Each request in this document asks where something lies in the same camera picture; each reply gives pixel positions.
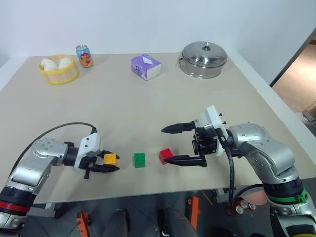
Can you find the white steamed bun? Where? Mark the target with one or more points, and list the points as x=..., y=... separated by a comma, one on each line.
x=49, y=65
x=64, y=63

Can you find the green toy brick cube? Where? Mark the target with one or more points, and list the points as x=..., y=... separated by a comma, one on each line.
x=140, y=160

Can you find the dark rounded shape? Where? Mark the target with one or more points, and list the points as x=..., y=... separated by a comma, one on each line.
x=116, y=223

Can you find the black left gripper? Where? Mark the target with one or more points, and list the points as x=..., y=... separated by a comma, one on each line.
x=87, y=163

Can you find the pink round bowl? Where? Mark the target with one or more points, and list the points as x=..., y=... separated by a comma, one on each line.
x=255, y=196

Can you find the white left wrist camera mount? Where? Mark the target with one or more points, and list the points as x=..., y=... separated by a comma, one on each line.
x=90, y=143

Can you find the yellow toy brick cube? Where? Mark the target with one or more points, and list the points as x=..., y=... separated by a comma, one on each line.
x=110, y=159

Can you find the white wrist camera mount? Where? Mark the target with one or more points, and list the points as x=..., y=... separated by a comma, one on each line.
x=90, y=143
x=214, y=118

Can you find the orange black clamp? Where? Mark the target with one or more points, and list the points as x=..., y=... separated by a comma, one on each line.
x=194, y=212
x=82, y=223

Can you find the yellow round steamer basket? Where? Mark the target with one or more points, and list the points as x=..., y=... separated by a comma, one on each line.
x=63, y=75

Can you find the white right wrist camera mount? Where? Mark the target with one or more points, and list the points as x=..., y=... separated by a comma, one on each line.
x=214, y=118

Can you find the brown cardboard box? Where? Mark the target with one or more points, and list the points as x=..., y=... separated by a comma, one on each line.
x=310, y=111

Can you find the grey table bracket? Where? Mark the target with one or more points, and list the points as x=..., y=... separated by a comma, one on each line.
x=222, y=195
x=42, y=210

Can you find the red toy brick cube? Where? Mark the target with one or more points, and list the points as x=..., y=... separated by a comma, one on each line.
x=165, y=154

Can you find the orange printed drink can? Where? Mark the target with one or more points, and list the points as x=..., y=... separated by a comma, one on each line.
x=84, y=57

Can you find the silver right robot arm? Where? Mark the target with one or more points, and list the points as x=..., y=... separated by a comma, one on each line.
x=259, y=145

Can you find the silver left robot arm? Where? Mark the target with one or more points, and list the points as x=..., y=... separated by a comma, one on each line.
x=29, y=170

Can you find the stainless steel pot lid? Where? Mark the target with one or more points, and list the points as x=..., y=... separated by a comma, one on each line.
x=205, y=55

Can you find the purple tissue pack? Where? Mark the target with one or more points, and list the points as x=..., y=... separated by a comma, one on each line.
x=144, y=67

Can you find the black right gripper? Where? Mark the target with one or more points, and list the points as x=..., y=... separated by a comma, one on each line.
x=205, y=144

